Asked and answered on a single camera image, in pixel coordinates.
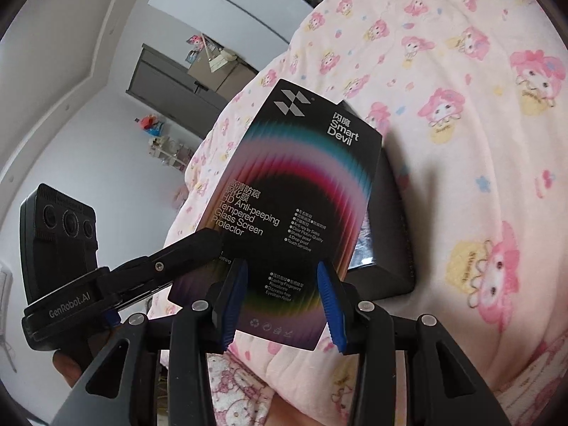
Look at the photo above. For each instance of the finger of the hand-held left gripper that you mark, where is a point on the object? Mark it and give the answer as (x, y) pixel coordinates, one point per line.
(177, 257)

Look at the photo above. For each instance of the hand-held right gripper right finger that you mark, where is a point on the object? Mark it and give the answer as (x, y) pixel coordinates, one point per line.
(330, 306)

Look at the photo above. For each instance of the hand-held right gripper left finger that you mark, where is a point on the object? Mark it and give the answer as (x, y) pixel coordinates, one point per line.
(235, 301)

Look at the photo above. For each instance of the black cardboard box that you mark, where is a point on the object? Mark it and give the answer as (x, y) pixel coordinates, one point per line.
(386, 239)

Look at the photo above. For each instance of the black rainbow screen protector package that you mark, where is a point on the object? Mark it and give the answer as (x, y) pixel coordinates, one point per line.
(293, 177)

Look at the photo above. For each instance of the person's left hand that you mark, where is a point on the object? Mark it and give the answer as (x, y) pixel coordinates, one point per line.
(66, 366)

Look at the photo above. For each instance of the white storage shelf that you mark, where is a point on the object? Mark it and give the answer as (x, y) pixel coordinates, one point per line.
(171, 153)

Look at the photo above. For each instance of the grey wardrobe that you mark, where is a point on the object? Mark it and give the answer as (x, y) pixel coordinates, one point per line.
(159, 75)

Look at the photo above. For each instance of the brown cardboard box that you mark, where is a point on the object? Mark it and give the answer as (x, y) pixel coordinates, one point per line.
(222, 73)

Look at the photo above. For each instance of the pink cartoon printed blanket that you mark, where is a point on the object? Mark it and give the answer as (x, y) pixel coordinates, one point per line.
(466, 142)

